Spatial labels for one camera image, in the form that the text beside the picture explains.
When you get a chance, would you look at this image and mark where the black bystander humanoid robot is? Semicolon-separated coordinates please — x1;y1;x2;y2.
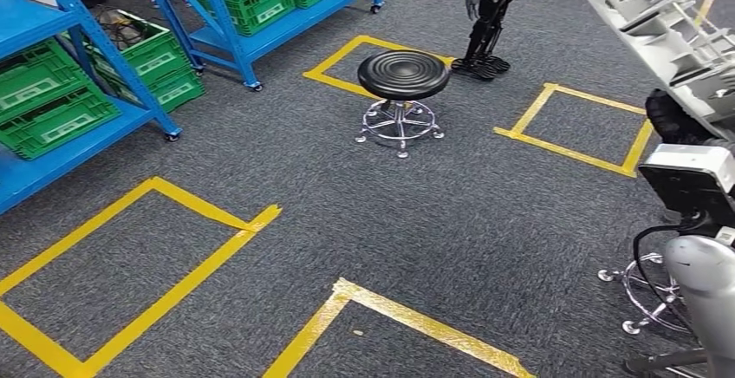
449;0;534;82

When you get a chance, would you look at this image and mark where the grey plastic wheel hubcap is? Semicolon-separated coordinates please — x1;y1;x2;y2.
565;0;735;142

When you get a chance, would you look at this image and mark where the green crate holding cables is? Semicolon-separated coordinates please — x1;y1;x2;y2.
88;9;176;88

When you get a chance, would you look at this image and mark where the black cable bundle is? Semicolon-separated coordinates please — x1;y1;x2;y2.
91;7;147;49

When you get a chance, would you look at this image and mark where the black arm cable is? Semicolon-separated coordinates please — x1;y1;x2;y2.
631;223;699;322

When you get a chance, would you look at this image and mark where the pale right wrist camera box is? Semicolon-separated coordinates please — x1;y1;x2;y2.
637;143;735;228

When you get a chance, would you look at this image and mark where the blue metal shelf rack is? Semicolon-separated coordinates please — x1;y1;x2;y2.
0;0;184;217
133;0;385;92

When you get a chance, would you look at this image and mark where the black stool with chrome base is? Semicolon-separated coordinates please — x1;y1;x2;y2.
354;49;452;160
596;251;693;337

